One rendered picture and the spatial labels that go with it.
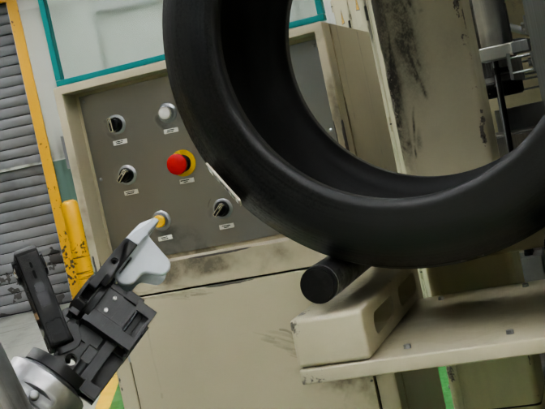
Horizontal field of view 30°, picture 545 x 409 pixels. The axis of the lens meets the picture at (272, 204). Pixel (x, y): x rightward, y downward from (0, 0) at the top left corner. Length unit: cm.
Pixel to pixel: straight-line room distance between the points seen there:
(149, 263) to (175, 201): 84
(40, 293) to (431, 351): 44
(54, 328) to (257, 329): 85
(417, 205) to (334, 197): 9
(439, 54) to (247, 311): 65
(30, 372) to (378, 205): 41
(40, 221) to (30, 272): 922
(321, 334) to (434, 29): 53
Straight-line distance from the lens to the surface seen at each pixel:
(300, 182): 116
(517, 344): 116
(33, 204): 1033
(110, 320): 110
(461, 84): 150
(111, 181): 202
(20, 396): 93
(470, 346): 117
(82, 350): 111
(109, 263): 110
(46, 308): 110
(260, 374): 192
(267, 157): 117
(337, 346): 119
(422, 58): 151
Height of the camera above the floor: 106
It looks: 3 degrees down
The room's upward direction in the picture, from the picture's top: 12 degrees counter-clockwise
